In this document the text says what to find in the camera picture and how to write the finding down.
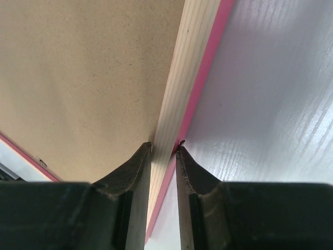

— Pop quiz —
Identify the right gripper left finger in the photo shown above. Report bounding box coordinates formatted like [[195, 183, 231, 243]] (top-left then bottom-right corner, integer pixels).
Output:
[[1, 142, 152, 249]]

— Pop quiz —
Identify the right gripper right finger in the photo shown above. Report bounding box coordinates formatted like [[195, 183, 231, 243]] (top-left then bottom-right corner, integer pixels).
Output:
[[176, 143, 332, 249]]

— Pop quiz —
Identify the pink wooden photo frame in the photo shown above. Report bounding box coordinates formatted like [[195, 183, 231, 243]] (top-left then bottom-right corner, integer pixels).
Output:
[[1, 1, 234, 237]]

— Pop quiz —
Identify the brown frame backing board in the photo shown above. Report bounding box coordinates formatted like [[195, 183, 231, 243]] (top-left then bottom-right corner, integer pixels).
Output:
[[1, 1, 184, 182]]

